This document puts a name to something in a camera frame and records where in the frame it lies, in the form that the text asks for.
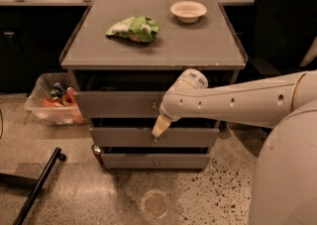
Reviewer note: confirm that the orange item in bin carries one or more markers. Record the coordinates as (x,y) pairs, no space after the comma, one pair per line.
(60,98)

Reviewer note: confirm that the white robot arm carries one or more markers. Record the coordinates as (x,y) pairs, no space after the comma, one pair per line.
(284,190)

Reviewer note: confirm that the grey drawer cabinet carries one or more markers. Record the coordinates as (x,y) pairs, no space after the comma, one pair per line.
(210,45)

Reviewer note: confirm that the grey bottom drawer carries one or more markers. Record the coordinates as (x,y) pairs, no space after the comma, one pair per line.
(155,161)

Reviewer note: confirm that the round floor cover plate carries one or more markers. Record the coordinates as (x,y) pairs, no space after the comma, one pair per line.
(155,204)

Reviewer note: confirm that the black metal stand leg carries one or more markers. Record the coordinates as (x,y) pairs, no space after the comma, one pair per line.
(33,184)

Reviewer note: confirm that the grey drawer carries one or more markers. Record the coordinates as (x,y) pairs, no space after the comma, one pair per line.
(128,93)
(155,161)
(142,137)

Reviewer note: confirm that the grey middle drawer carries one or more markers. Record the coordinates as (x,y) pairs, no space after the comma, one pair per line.
(142,137)

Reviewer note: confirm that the grey top drawer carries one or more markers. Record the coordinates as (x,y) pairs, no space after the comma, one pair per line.
(128,93)

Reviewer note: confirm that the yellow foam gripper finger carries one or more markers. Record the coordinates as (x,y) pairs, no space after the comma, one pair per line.
(160,126)

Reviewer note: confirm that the clear plastic bin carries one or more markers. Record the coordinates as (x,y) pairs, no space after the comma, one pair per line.
(52,115)

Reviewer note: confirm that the black office chair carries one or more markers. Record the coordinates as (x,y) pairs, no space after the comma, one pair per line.
(283,39)

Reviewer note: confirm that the green chip bag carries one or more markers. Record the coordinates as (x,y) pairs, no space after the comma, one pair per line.
(140,29)

